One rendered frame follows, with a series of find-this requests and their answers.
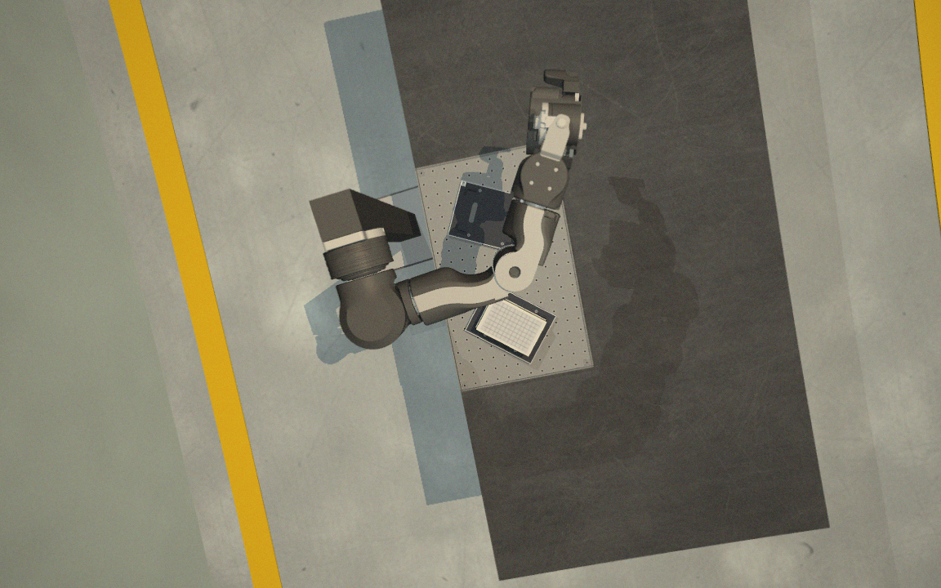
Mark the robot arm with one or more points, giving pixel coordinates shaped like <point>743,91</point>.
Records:
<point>373,314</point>

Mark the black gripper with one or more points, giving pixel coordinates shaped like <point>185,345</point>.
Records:
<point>570,86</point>

